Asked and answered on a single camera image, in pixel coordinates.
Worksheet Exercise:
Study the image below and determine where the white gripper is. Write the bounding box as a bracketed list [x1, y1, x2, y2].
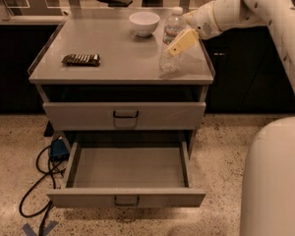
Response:
[168, 2, 222, 56]

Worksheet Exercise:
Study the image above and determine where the clear plastic water bottle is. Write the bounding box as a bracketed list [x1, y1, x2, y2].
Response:
[159, 7, 186, 73]

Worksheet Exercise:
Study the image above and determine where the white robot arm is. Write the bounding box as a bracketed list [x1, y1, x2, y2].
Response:
[169, 0, 295, 236]

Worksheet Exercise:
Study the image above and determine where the grey drawer cabinet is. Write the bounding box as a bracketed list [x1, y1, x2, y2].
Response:
[27, 7, 216, 146]

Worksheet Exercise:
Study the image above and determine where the closed upper grey drawer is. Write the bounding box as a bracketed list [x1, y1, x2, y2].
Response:
[43, 102, 206, 131]

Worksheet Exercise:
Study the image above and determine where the open lower grey drawer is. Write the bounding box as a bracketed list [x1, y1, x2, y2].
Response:
[47, 142, 206, 208]

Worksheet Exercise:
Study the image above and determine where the white ceramic bowl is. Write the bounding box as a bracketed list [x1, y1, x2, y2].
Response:
[129, 12, 160, 36]

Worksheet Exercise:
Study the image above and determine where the black chair armrest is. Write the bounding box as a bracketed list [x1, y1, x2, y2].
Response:
[97, 0, 133, 7]

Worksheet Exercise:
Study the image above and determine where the dark striped snack bar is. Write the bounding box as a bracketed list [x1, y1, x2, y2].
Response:
[62, 54, 100, 67]

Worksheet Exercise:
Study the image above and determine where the blue power box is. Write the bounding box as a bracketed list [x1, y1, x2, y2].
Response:
[49, 139, 70, 161]

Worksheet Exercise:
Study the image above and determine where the black floor cable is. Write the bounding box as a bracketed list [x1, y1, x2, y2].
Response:
[18, 144, 67, 236]

